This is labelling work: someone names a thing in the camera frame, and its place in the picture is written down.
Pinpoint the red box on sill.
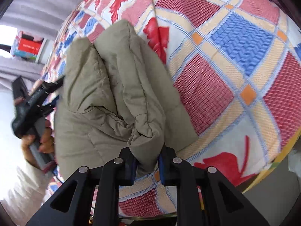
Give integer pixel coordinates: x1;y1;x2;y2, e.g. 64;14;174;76
18;38;43;55

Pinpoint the grey curtain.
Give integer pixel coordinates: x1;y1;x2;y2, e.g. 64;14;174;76
1;0;83;92

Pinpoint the olive green puffer jacket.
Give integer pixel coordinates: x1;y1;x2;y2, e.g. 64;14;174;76
54;20;198;179

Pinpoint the person's left hand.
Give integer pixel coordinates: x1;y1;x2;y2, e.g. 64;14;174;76
21;120;55;168

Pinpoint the white left sleeve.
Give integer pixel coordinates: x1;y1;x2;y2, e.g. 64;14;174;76
1;161;53;225

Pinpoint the leaf patterned checkered bedspread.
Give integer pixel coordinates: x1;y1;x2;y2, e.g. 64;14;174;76
43;0;300;217

